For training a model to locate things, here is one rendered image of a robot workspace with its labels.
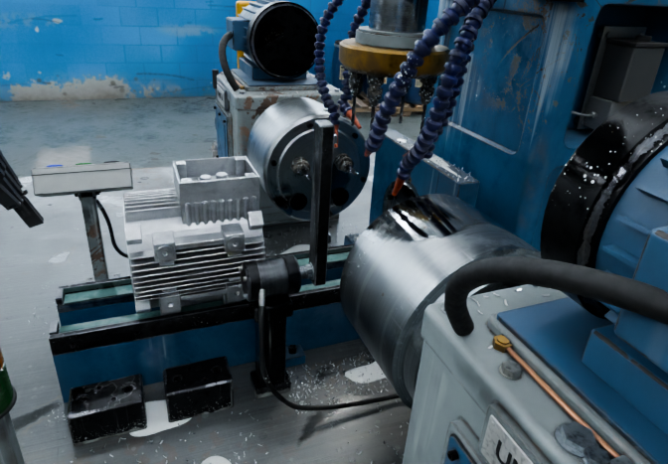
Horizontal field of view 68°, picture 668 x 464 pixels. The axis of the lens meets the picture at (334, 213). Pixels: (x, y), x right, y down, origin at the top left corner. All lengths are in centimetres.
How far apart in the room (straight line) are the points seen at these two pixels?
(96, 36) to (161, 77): 77
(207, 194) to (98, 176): 33
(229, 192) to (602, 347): 55
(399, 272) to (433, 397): 16
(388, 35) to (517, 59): 23
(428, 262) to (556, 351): 20
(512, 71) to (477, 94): 10
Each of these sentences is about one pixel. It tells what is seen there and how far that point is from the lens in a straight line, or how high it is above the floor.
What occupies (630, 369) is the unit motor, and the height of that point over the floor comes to 120.
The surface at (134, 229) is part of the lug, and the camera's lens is 77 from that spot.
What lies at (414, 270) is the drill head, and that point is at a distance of 59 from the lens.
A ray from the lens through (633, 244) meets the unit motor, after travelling 38.
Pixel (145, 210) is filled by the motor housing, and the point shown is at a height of 110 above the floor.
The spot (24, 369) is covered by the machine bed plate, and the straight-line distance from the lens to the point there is 103.
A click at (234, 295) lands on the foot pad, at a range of 81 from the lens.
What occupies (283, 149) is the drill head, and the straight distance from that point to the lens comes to 106.
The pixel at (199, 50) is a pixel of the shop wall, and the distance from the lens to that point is 640.
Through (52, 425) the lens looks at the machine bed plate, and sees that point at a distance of 91.
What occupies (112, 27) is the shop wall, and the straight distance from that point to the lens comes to 634.
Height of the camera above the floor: 143
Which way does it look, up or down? 25 degrees down
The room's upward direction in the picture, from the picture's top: 3 degrees clockwise
